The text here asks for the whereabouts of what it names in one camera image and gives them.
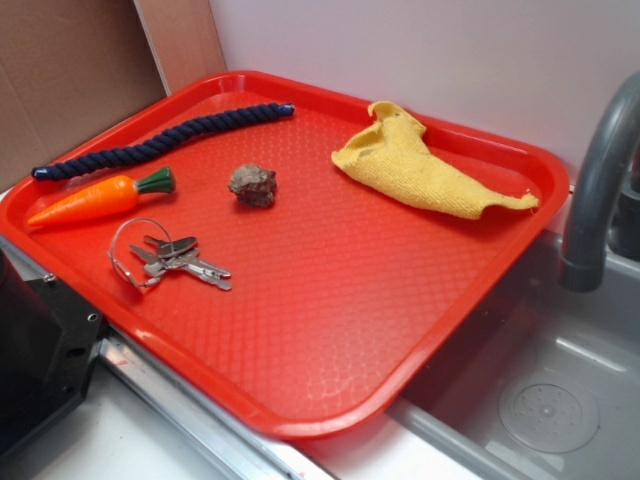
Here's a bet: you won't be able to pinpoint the orange toy carrot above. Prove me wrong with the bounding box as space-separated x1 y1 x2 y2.
27 167 176 227

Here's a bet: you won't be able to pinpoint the yellow cloth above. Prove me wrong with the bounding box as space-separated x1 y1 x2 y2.
331 101 540 220

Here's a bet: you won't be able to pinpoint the grey toy sink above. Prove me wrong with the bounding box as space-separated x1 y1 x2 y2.
389 234 639 479

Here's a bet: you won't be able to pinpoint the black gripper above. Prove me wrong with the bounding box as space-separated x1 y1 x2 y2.
1 254 106 456

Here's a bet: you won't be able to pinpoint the silver keys on ring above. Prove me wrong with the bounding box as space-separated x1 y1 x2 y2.
106 217 232 291

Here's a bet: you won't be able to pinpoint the brown rock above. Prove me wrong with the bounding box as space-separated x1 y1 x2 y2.
228 164 277 208

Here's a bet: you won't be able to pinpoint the grey toy faucet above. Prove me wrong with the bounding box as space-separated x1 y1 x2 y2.
558 73 639 292

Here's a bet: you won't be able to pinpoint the dark blue rope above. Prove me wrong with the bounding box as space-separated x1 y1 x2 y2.
30 102 296 182

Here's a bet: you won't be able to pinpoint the red plastic tray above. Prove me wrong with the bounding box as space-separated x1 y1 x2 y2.
1 72 569 440

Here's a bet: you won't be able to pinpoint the brown cardboard panel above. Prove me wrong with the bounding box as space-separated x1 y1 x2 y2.
1 1 226 190

